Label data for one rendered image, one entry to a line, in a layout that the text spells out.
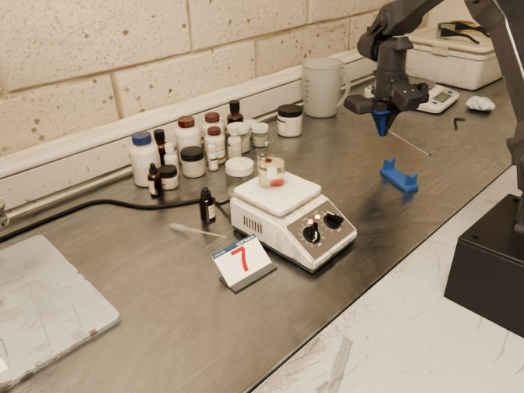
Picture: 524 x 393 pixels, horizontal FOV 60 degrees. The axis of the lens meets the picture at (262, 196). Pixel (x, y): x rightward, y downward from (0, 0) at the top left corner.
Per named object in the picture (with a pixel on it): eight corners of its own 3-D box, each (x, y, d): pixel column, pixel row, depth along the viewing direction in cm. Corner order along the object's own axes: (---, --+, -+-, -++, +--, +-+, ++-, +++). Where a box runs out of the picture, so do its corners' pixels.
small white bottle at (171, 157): (181, 177, 105) (177, 145, 101) (168, 179, 104) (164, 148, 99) (178, 171, 107) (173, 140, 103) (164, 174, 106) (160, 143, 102)
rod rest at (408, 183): (419, 189, 98) (421, 175, 96) (405, 192, 97) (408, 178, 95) (391, 169, 106) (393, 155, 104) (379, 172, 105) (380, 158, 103)
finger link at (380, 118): (363, 104, 101) (379, 113, 97) (377, 102, 102) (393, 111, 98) (361, 133, 105) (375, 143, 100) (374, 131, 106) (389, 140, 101)
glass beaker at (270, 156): (292, 187, 83) (292, 147, 78) (266, 195, 81) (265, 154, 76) (275, 174, 87) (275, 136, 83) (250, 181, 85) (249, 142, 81)
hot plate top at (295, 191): (323, 191, 82) (323, 186, 82) (280, 217, 75) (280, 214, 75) (275, 170, 90) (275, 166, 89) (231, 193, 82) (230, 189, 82)
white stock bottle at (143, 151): (168, 180, 103) (161, 134, 97) (144, 190, 100) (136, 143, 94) (153, 171, 107) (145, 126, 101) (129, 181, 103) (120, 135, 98)
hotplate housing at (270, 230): (357, 241, 82) (361, 204, 78) (312, 277, 74) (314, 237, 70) (268, 199, 96) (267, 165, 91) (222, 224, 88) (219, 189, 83)
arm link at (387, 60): (420, 37, 89) (394, 28, 97) (394, 39, 88) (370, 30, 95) (415, 72, 93) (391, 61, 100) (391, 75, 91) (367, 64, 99)
